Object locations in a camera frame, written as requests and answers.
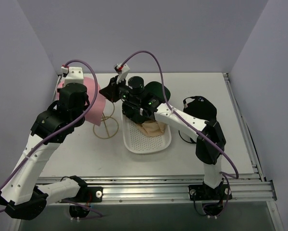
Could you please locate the black NY baseball cap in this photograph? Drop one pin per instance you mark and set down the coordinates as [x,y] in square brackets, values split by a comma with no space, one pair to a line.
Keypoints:
[201,108]

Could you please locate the black cap green brim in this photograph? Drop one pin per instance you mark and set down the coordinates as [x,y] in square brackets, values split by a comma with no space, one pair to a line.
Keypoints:
[140,104]

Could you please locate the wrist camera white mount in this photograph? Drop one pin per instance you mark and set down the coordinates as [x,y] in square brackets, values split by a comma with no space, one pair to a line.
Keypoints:
[122,71]
[72,75]

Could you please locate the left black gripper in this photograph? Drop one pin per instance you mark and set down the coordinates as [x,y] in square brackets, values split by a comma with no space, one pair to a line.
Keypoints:
[68,87]

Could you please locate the gold wire hat stand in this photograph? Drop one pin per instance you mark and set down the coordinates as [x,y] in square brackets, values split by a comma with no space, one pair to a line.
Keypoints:
[109,125]

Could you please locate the white perforated tray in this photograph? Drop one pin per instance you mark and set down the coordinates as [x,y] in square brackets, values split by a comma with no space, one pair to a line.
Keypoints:
[138,143]

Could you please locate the beige cloth hat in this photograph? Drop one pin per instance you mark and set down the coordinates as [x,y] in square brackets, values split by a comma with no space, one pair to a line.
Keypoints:
[152,128]

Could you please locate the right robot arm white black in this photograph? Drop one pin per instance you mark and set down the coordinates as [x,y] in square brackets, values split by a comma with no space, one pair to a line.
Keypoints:
[210,145]

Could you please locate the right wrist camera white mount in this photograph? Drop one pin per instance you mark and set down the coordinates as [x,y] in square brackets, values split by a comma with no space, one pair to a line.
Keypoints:
[122,71]

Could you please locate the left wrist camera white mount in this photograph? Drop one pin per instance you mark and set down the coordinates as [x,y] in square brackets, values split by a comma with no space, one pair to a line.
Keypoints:
[72,75]

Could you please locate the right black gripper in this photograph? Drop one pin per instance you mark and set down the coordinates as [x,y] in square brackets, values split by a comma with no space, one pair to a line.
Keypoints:
[113,87]

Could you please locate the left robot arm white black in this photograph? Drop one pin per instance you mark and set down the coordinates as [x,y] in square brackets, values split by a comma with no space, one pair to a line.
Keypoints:
[20,195]

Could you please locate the pink bucket hat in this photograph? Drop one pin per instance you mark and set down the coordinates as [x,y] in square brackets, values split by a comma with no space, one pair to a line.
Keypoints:
[94,115]

